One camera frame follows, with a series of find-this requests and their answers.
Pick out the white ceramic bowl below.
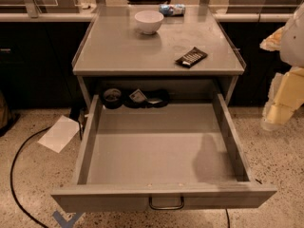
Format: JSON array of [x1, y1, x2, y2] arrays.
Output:
[[134, 10, 164, 34]]

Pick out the grey cabinet with top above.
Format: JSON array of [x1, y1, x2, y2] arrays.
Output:
[[73, 6, 244, 105]]

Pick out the blue white snack packet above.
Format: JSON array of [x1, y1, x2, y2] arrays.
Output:
[[159, 4, 185, 16]]

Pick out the open grey top drawer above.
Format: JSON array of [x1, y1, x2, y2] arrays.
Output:
[[51, 94, 276, 212]]

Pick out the black rxbar chocolate wrapper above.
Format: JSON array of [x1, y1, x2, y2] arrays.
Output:
[[176, 47, 208, 68]]

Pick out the black items with label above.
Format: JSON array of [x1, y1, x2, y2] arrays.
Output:
[[123, 89, 170, 108]]

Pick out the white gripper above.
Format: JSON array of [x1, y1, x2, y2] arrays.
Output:
[[259, 3, 304, 131]]

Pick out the black metal drawer handle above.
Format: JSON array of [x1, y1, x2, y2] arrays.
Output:
[[148, 197, 184, 211]]

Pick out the black floor cable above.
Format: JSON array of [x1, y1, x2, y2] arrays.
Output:
[[9, 125, 51, 228]]

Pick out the white paper sheet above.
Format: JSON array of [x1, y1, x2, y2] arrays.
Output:
[[38, 116, 79, 153]]

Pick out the black tape roll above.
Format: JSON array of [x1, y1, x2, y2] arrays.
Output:
[[102, 88, 123, 109]]

